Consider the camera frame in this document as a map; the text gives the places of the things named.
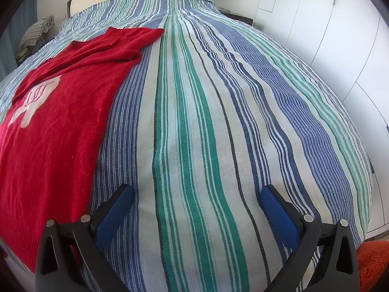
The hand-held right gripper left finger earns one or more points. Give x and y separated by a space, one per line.
114 216

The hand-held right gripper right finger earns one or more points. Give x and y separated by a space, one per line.
279 217

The red knit sweater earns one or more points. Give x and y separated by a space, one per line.
51 133

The pile of clothes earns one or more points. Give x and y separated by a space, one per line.
21 55

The orange fleece clothing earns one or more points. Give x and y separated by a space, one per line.
373 264

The striped bed cover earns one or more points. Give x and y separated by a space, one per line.
212 127

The white wardrobe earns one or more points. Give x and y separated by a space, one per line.
334 42

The checked folded blanket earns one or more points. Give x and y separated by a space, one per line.
35 33

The dark wooden nightstand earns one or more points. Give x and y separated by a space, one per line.
240 17

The blue curtain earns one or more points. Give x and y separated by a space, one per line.
18 24

